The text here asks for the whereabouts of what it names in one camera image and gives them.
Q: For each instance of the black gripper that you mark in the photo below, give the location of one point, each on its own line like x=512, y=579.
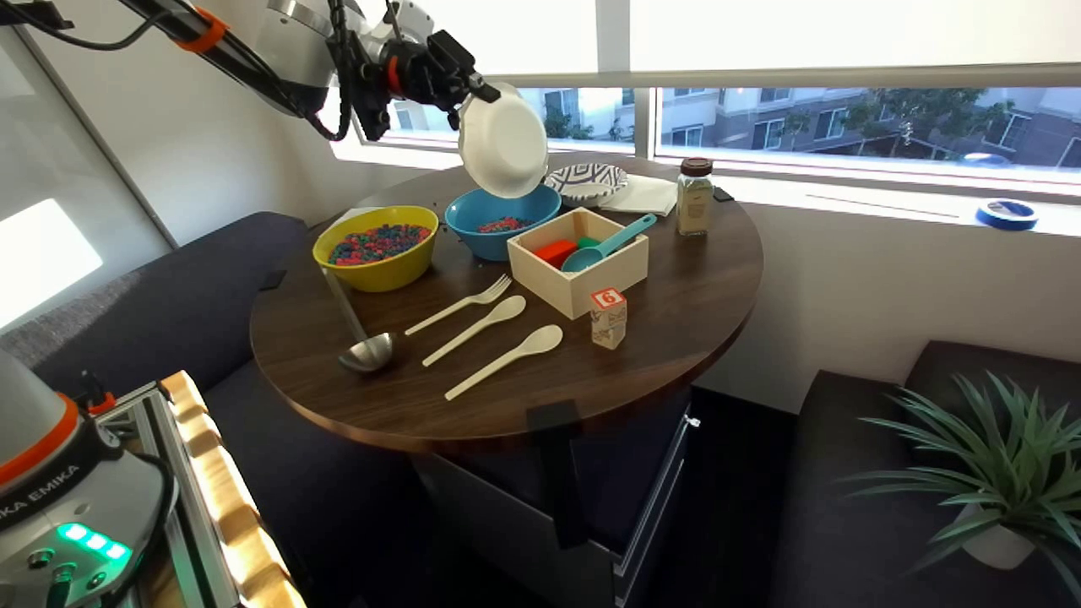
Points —
x=429, y=73

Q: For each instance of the wooden box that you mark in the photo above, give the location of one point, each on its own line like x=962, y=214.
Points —
x=568, y=293

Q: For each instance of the blue tape roll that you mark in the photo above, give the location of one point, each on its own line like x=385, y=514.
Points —
x=1008, y=214

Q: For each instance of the dark grey armchair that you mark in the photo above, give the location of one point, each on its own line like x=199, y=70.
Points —
x=858, y=553

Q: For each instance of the round wooden table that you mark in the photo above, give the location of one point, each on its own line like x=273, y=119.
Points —
x=549, y=412

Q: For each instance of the glass jar dark lid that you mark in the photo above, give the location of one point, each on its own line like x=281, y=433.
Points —
x=693, y=198

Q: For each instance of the white paper napkin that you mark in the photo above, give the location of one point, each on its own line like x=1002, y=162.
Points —
x=643, y=192

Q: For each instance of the wooden letter block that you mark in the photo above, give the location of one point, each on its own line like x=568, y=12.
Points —
x=610, y=316

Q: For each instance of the teal spoon in box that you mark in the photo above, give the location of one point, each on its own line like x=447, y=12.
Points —
x=610, y=245

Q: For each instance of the blue white patterned bowl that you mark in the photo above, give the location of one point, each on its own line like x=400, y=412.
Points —
x=502, y=144

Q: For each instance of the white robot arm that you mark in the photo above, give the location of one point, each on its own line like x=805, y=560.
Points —
x=311, y=58

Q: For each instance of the wooden aluminium frame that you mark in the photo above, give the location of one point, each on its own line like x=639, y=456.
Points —
x=215, y=548

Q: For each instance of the metal ladle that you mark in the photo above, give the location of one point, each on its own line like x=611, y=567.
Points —
x=367, y=352

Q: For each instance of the dark grey sofa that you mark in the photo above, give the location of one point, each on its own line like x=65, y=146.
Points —
x=353, y=522

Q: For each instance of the cream plastic spoon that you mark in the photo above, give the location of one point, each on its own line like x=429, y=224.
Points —
x=538, y=343

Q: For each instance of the green potted plant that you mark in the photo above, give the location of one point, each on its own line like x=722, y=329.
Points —
x=1002, y=459

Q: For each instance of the red cup in box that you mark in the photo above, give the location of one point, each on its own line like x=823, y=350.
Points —
x=556, y=252

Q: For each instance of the yellow bowl with beads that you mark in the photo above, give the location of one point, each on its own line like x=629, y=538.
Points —
x=378, y=252

